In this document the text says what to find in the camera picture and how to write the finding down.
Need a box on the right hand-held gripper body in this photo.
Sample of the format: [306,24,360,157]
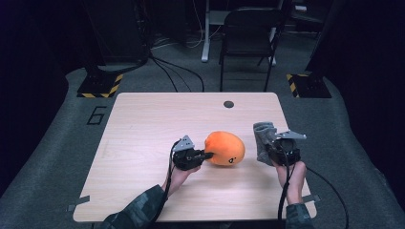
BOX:
[268,129,308,166]

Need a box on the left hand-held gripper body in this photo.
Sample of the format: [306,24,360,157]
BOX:
[171,135,203,171]

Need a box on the orange plush toy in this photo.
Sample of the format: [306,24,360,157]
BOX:
[203,130,246,167]

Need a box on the grey cloth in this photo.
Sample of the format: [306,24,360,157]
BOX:
[252,121,279,166]

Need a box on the person's left hand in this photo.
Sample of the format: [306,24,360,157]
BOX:
[165,160,202,192]

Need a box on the person's right hand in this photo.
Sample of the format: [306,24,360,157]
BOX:
[275,160,308,192]

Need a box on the grey tape strip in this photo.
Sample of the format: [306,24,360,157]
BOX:
[302,194,322,204]
[67,195,92,213]

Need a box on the black striped stand base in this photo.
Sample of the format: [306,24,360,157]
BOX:
[76,73,124,99]
[286,73,332,99]

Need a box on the white desk leg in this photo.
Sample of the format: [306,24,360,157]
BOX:
[201,0,213,63]

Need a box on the black folding chair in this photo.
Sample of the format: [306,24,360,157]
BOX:
[219,7,285,94]

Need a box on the black cabinet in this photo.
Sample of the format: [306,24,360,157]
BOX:
[84,0,151,66]

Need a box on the left hand-held gripper cable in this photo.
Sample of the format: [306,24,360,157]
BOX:
[149,139,181,229]

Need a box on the hand-held gripper cable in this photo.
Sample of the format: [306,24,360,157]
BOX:
[277,142,296,223]
[149,139,181,229]

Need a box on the right hand-held gripper cable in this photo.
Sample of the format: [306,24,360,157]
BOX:
[277,142,296,223]

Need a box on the black floor cable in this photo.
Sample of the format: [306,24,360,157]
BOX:
[151,58,180,94]
[304,165,350,229]
[148,55,205,94]

